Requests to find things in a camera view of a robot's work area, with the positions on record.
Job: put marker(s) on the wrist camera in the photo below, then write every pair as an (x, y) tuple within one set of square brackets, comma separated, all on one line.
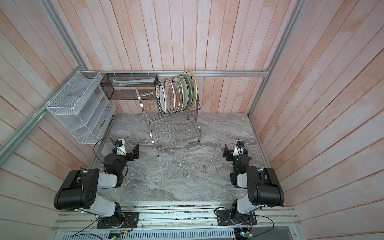
[(239, 148), (120, 145)]

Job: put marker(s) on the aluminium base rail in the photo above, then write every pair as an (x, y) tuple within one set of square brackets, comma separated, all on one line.
[(176, 216)]

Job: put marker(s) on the white plate dark green rim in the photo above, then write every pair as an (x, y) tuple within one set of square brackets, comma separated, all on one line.
[(161, 98)]

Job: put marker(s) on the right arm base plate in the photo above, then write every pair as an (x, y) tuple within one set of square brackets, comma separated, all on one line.
[(228, 218)]

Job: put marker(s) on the star pattern orange rim plate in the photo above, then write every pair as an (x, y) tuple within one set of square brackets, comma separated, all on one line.
[(194, 87)]

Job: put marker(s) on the right aluminium frame bar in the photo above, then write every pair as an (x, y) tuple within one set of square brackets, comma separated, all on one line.
[(281, 40)]

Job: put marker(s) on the aluminium frame bar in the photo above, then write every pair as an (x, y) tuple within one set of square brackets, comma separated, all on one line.
[(281, 40), (20, 135)]

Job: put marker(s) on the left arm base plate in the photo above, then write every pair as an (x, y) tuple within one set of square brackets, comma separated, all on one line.
[(125, 219)]

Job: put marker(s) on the cream floral plate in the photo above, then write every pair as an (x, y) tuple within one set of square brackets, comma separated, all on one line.
[(185, 91)]

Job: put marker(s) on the white plate green outline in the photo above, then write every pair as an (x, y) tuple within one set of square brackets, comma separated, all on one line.
[(178, 94)]

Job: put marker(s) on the steel two-tier dish rack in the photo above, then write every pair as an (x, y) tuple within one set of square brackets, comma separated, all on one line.
[(172, 130)]

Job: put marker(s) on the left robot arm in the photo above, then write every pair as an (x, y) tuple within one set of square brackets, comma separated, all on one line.
[(78, 192)]

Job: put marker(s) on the white wire mesh shelf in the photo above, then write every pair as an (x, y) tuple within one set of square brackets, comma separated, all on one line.
[(84, 113)]

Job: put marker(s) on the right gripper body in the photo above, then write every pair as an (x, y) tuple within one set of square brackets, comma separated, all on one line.
[(230, 158)]

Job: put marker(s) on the black mesh wall basket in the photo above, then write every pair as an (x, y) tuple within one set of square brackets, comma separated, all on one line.
[(119, 87)]

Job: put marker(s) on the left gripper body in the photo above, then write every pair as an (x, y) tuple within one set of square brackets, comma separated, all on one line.
[(131, 158)]

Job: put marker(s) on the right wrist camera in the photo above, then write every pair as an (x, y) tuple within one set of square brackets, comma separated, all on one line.
[(239, 148)]

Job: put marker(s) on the horizontal aluminium wall bar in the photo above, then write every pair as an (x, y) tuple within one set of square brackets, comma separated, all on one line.
[(196, 73)]

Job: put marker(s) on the left aluminium frame bar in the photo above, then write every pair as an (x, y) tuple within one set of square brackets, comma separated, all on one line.
[(20, 135)]

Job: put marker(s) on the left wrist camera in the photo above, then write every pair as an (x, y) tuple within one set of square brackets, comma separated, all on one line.
[(120, 145)]

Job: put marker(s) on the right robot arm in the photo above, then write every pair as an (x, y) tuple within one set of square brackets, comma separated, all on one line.
[(262, 185)]

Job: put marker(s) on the mint green flower plate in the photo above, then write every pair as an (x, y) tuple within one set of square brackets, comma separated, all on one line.
[(190, 91)]

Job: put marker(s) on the orange sunburst plate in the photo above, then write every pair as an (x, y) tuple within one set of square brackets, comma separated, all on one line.
[(170, 94), (174, 97)]

